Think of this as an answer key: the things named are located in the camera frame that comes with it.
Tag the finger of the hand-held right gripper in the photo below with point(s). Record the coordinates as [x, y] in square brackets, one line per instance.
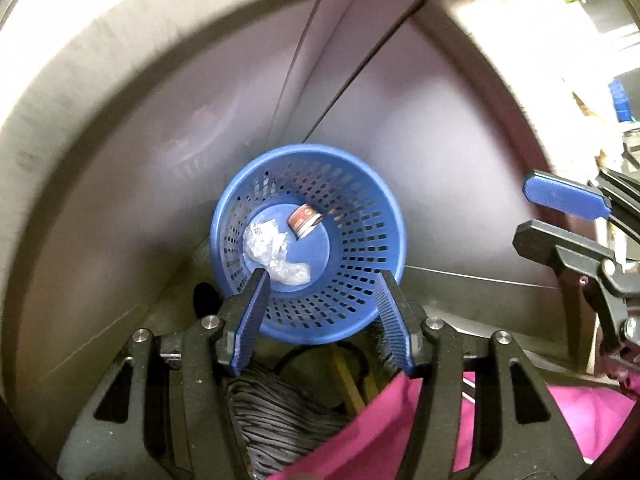
[565, 195]
[550, 247]

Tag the small red tin can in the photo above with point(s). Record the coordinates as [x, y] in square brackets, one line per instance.
[303, 219]

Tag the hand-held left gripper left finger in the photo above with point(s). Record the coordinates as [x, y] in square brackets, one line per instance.
[252, 320]

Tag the blue perforated plastic basket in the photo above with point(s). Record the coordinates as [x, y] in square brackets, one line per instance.
[350, 260]

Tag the blue plastic crate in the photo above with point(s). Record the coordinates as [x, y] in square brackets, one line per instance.
[622, 102]

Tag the pink cloth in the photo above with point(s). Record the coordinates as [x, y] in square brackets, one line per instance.
[550, 425]

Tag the crumpled clear plastic wrap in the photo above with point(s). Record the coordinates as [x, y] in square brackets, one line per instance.
[272, 255]

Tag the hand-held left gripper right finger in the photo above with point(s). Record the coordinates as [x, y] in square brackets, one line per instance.
[395, 330]

